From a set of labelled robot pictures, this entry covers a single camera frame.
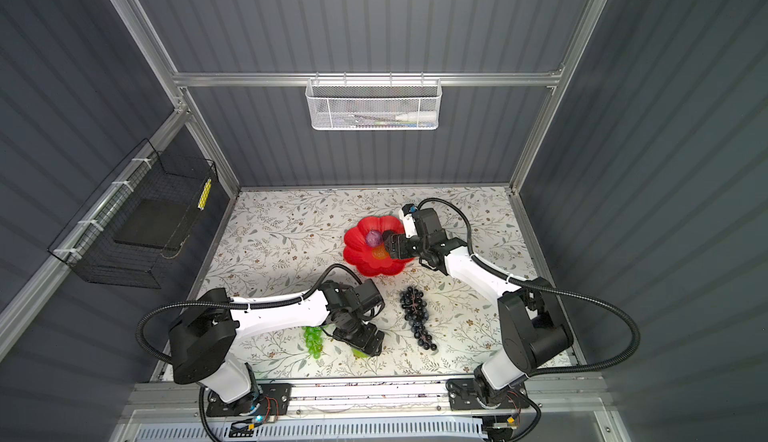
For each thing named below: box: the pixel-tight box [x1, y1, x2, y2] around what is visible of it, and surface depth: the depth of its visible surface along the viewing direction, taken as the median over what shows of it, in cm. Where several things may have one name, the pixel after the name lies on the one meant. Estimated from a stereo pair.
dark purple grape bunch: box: [400, 286, 437, 351], surface depth 85 cm
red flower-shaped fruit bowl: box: [343, 216, 414, 276], surface depth 104 cm
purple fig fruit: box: [366, 230, 383, 247], surface depth 102 cm
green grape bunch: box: [301, 326, 324, 359], surface depth 82 cm
